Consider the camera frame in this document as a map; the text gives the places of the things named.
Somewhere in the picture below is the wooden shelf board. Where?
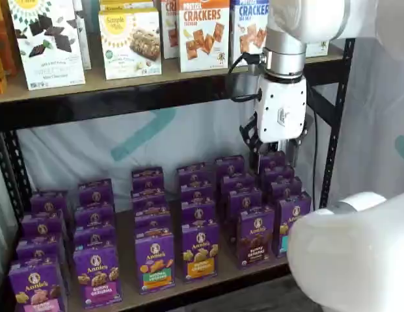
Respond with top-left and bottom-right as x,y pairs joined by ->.
0,48 -> 347,105
12,191 -> 291,312

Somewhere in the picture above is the purple Annie's box teal patch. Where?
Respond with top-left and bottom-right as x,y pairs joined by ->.
275,192 -> 312,259

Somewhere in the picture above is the yellow white Simple Mills box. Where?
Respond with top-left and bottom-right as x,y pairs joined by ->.
99,0 -> 155,13

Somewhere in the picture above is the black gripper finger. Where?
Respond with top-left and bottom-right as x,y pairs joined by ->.
284,117 -> 315,167
239,112 -> 271,174

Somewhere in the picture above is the white Sweet Thins box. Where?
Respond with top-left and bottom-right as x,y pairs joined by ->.
7,0 -> 87,91

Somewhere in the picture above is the purple Annie's box brown patch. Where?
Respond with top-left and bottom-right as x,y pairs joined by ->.
236,207 -> 276,270

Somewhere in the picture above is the purple Annie's box yellow patch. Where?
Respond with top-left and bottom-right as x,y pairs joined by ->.
182,223 -> 221,283

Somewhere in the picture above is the white backdrop cloth teal print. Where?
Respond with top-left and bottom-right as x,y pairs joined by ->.
0,35 -> 404,293

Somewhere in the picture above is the dark orange snack box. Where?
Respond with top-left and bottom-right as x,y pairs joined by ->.
0,0 -> 18,79

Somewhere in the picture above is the orange pretzel crackers cheddar box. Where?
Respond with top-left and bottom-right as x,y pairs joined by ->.
175,0 -> 231,73

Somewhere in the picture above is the purple Annie's box pink patch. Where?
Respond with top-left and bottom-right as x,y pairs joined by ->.
8,258 -> 68,312

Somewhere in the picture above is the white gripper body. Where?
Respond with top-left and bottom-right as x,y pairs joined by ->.
254,75 -> 309,153

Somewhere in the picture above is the purple Annie's box magenta patch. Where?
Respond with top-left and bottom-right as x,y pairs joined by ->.
73,245 -> 124,309

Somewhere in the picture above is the black metal shelf rack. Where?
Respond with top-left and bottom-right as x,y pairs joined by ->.
0,37 -> 357,312

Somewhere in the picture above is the blue crackers sea salt box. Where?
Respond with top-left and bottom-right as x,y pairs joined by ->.
229,0 -> 271,68

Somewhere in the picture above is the Simple Mills almond bar box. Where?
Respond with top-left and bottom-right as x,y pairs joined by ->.
98,6 -> 163,81

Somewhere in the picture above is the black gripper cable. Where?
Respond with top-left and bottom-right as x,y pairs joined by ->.
226,51 -> 266,103

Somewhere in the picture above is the white orange crackers box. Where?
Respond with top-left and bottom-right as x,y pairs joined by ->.
160,0 -> 180,60

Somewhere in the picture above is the purple Annie's box green patch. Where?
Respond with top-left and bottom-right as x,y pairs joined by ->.
135,231 -> 176,295

